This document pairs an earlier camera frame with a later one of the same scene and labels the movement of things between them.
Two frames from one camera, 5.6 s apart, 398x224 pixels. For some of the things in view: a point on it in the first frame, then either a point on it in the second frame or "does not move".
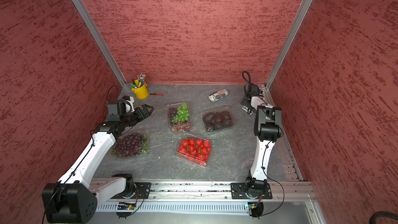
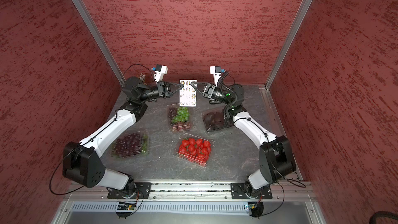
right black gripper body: x=247 y=105 to x=210 y=91
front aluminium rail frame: x=287 y=191 does not move
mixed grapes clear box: x=179 y=116 does not move
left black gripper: x=141 y=116 to x=164 y=88
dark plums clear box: x=218 y=118 does not move
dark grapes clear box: x=132 y=144 does not move
